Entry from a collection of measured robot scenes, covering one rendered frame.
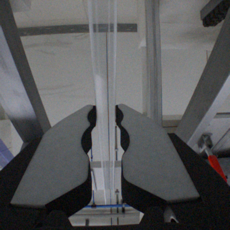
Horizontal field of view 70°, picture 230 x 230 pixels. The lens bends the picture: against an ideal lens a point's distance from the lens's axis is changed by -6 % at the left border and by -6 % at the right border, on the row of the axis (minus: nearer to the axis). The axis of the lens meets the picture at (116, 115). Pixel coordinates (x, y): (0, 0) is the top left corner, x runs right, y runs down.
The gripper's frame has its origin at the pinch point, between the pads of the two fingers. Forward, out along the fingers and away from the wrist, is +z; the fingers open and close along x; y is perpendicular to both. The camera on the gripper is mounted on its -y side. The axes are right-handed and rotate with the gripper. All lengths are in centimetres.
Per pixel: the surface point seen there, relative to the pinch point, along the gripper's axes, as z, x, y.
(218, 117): 15.3, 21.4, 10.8
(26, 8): 9.5, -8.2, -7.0
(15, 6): 8.9, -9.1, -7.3
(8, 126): 70, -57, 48
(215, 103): 12.0, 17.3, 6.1
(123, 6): 175, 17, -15
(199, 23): 61, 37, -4
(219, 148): 19.1, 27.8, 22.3
